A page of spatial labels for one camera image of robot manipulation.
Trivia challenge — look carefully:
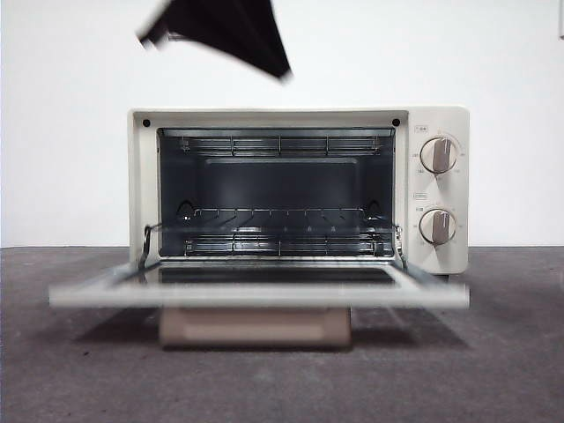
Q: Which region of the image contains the oven door with glass window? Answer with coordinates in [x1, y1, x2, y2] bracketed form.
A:
[48, 223, 471, 310]

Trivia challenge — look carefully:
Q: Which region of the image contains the beige oven door handle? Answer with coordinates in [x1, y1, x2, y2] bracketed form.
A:
[159, 305, 354, 353]

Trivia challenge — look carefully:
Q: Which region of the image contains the oven temperature knob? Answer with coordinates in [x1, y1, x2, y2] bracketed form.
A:
[419, 137, 458, 174]

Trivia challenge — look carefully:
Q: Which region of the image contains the cream toaster oven body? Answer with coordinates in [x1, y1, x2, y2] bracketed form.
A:
[127, 105, 471, 278]

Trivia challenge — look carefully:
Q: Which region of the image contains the oven timer knob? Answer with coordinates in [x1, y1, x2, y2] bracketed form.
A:
[418, 208, 458, 246]

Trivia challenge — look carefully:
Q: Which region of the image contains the wire oven rack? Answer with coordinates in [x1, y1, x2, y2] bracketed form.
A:
[148, 207, 401, 235]

